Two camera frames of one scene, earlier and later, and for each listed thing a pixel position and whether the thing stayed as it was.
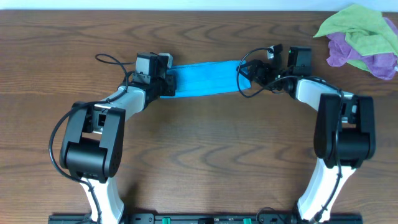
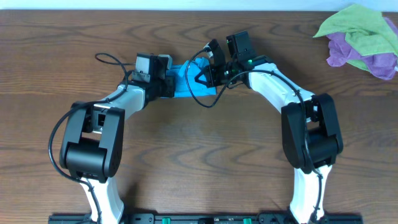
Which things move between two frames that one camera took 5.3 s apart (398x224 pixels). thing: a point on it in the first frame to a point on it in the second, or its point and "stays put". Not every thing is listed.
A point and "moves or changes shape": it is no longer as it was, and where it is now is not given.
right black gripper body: (268, 75) to (221, 74)
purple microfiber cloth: (382, 66) stays put
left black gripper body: (163, 88) stays put
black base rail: (207, 218) stays put
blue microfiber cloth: (194, 78) moves or changes shape
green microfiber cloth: (366, 30) stays put
